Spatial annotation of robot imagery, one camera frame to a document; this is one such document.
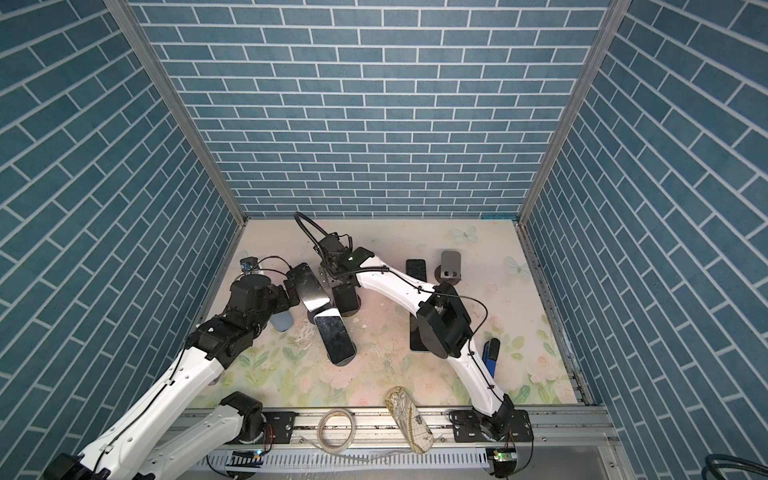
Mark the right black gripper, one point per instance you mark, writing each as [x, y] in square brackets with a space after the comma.
[328, 272]

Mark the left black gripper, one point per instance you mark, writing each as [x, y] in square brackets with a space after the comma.
[284, 302]

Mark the black phone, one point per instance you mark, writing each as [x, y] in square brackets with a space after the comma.
[417, 269]
[346, 299]

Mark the purple-edged phone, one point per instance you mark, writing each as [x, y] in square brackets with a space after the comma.
[332, 330]

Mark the teal-edged phone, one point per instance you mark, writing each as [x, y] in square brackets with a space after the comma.
[415, 342]

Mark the wood-base grey phone stand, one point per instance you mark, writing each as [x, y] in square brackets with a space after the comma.
[450, 268]

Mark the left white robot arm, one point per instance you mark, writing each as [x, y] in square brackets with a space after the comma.
[133, 448]

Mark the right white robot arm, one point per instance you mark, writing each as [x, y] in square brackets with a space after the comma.
[444, 326]

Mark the blue glasses case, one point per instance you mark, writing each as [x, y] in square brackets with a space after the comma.
[282, 321]

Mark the blue black remote device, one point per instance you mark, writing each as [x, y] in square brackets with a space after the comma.
[490, 355]

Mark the patterned cloth pouch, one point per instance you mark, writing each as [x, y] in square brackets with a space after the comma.
[409, 420]

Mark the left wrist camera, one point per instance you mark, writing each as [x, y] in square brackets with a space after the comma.
[249, 265]

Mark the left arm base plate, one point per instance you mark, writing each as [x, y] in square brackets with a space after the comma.
[278, 426]

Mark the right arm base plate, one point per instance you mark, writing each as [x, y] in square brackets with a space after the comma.
[470, 426]

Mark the aluminium front rail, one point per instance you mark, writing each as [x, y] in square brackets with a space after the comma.
[569, 443]

